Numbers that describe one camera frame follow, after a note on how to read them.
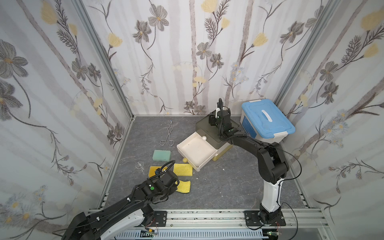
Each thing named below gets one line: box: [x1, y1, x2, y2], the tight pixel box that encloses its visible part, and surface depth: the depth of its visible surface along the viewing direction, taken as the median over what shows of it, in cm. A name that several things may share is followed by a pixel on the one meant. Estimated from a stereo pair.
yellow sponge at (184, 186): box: [174, 180, 191, 193], surface depth 83 cm
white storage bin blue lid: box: [240, 99, 296, 144], surface depth 97 cm
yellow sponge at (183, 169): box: [173, 163, 193, 177], surface depth 92 cm
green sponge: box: [152, 149, 171, 162], surface depth 98 cm
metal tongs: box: [159, 120, 175, 147], surface depth 107 cm
